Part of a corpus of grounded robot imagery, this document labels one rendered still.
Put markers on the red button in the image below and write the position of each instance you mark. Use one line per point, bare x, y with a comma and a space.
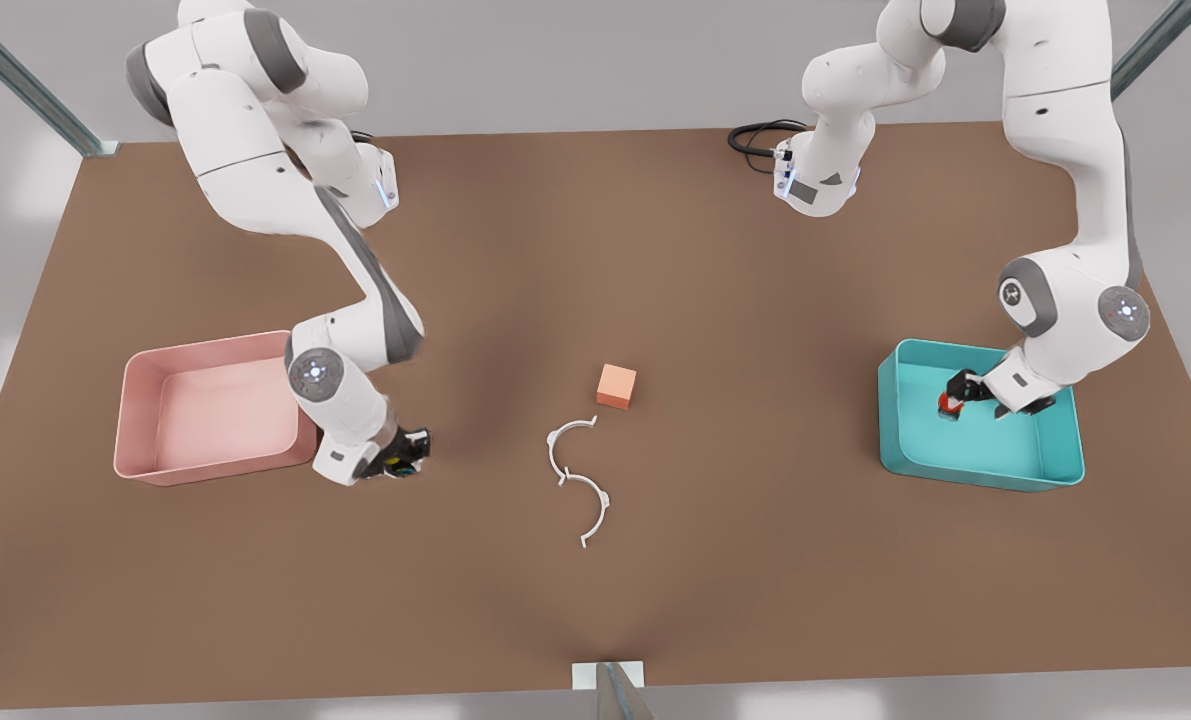
947, 403

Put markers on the orange cube block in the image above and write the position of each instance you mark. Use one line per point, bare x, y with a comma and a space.
616, 386

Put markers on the blue storage box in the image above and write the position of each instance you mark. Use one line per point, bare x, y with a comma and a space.
975, 450

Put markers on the silver frame post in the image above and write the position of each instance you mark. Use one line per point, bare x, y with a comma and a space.
1155, 45
25, 85
610, 690

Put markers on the pink storage box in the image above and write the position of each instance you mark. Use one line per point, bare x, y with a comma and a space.
215, 420

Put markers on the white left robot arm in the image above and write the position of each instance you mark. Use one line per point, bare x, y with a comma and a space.
1065, 150

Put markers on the yellow button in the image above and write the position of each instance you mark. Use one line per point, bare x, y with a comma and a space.
405, 468

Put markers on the white s-shaped hook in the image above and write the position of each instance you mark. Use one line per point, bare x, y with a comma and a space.
565, 472

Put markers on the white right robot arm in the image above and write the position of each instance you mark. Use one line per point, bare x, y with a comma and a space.
255, 150

